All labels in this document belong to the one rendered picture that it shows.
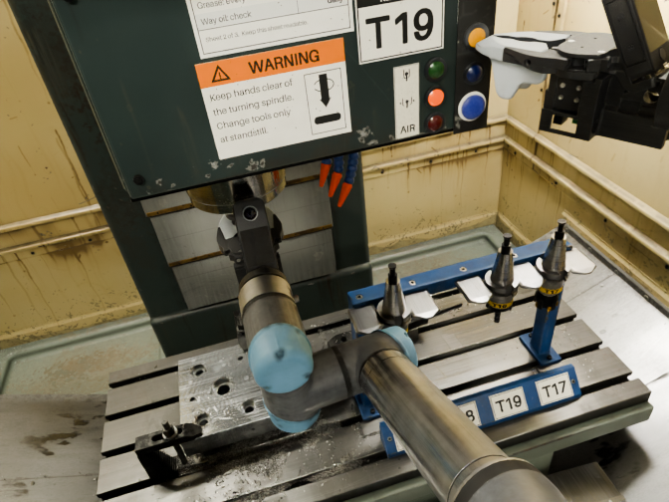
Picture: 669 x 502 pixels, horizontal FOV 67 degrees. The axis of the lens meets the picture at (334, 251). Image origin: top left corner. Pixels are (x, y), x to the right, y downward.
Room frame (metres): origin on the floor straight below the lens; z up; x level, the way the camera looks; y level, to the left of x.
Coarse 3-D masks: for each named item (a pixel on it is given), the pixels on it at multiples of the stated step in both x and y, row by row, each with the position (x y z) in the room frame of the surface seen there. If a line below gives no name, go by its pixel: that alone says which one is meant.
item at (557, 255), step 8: (552, 240) 0.74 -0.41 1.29; (560, 240) 0.73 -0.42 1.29; (552, 248) 0.74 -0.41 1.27; (560, 248) 0.73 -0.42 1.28; (544, 256) 0.75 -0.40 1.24; (552, 256) 0.73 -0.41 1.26; (560, 256) 0.73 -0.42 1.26; (544, 264) 0.74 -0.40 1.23; (552, 264) 0.73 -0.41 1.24; (560, 264) 0.72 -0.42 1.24
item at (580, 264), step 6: (570, 252) 0.78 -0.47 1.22; (576, 252) 0.78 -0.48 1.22; (570, 258) 0.77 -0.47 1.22; (576, 258) 0.76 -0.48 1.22; (582, 258) 0.76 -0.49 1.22; (570, 264) 0.75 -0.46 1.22; (576, 264) 0.75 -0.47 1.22; (582, 264) 0.74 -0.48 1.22; (588, 264) 0.74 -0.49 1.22; (594, 264) 0.74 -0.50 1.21; (570, 270) 0.73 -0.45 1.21; (576, 270) 0.73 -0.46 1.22; (582, 270) 0.73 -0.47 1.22; (588, 270) 0.73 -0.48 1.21
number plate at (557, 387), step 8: (552, 376) 0.68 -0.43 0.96; (560, 376) 0.68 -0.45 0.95; (536, 384) 0.67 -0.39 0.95; (544, 384) 0.67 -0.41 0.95; (552, 384) 0.67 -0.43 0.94; (560, 384) 0.67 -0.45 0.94; (568, 384) 0.67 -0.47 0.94; (544, 392) 0.66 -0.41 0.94; (552, 392) 0.66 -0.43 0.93; (560, 392) 0.66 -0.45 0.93; (568, 392) 0.66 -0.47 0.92; (544, 400) 0.65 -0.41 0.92; (552, 400) 0.65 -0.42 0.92
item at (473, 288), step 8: (464, 280) 0.74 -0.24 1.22; (472, 280) 0.74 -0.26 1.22; (480, 280) 0.74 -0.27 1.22; (464, 288) 0.72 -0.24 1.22; (472, 288) 0.72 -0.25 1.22; (480, 288) 0.71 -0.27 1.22; (488, 288) 0.71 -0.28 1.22; (464, 296) 0.70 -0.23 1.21; (472, 296) 0.70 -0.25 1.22; (480, 296) 0.69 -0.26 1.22; (488, 296) 0.69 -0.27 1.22
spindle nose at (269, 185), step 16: (256, 176) 0.66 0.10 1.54; (272, 176) 0.68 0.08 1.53; (192, 192) 0.68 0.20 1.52; (208, 192) 0.66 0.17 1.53; (224, 192) 0.65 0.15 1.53; (240, 192) 0.65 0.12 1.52; (256, 192) 0.66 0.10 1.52; (272, 192) 0.68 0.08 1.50; (208, 208) 0.66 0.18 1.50; (224, 208) 0.66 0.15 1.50
